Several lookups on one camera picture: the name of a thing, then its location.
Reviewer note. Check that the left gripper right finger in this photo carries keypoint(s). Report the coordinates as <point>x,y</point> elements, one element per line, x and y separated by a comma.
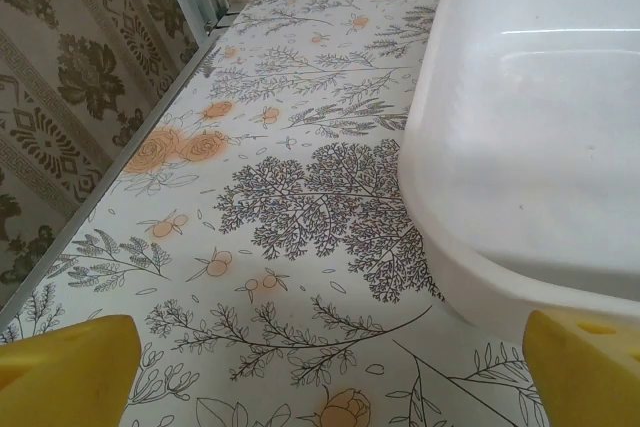
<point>585,377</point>

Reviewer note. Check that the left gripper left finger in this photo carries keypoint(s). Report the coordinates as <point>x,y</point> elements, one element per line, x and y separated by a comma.
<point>65,377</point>

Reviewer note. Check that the white plastic container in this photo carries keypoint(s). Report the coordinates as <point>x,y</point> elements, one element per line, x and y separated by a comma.
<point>525,147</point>

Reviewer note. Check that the aluminium side rail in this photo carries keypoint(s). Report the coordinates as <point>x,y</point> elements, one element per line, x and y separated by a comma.
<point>100,189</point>

